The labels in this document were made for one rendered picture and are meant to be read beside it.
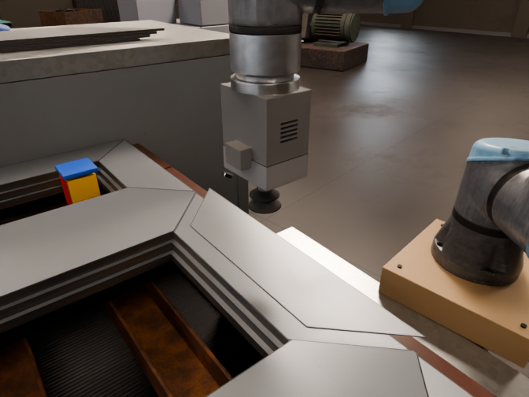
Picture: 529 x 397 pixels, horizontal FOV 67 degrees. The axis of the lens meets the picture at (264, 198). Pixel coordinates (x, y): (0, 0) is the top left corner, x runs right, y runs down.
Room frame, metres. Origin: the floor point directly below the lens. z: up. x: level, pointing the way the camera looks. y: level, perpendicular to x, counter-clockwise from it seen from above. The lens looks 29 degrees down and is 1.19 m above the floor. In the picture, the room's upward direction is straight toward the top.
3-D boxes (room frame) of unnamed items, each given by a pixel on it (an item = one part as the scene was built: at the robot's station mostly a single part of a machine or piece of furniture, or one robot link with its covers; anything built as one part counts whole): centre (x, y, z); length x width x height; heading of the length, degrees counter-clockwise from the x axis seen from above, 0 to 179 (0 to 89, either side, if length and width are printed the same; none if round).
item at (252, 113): (0.44, 0.01, 1.04); 0.10 x 0.09 x 0.16; 129
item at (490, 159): (0.59, -0.40, 0.90); 0.13 x 0.12 x 0.14; 3
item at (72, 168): (0.67, 0.35, 0.88); 0.06 x 0.06 x 0.02; 38
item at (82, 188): (0.67, 0.35, 0.78); 0.05 x 0.05 x 0.19; 38
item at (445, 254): (0.59, -0.39, 0.78); 0.15 x 0.15 x 0.10
